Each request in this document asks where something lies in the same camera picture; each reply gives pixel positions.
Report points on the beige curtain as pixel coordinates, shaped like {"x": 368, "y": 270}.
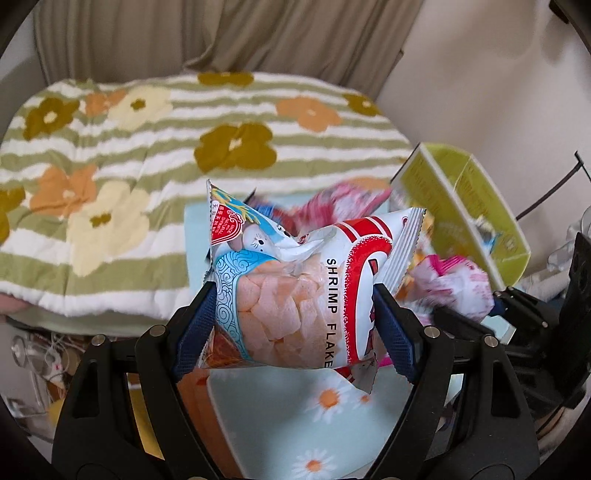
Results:
{"x": 354, "y": 44}

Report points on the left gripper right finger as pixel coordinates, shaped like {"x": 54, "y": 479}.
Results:
{"x": 466, "y": 416}

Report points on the pink striped snack bag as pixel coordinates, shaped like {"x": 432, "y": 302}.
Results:
{"x": 346, "y": 200}

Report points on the pink white snack bag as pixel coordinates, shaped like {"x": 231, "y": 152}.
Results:
{"x": 455, "y": 282}

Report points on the shrimp flakes snack bag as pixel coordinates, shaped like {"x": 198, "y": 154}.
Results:
{"x": 302, "y": 303}

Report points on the floral striped bed quilt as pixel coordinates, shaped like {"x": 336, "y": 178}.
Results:
{"x": 96, "y": 177}

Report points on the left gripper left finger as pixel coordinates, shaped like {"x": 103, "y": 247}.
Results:
{"x": 96, "y": 435}

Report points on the green cardboard snack box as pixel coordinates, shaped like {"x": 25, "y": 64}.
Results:
{"x": 470, "y": 216}

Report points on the light blue daisy tablecloth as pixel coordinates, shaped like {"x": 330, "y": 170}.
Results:
{"x": 294, "y": 423}

